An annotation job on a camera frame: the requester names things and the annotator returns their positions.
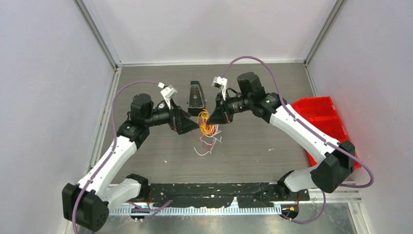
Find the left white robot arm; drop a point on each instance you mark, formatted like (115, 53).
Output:
(89, 202)

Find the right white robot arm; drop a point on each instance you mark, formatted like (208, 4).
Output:
(334, 160)

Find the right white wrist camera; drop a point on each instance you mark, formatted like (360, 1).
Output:
(220, 83)

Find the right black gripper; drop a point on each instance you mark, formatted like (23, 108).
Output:
(221, 112)

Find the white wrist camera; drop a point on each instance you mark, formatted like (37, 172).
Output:
(167, 91)
(220, 83)

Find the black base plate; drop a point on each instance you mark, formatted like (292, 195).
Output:
(218, 195)

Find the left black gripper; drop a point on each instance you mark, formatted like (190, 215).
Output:
(183, 123)

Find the red plastic bin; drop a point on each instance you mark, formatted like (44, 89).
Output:
(321, 113)

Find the white slotted cable duct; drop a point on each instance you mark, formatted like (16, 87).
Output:
(129, 210)

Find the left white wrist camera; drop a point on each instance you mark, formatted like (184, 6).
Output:
(167, 91)

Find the black metronome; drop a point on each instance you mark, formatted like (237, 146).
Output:
(196, 100)

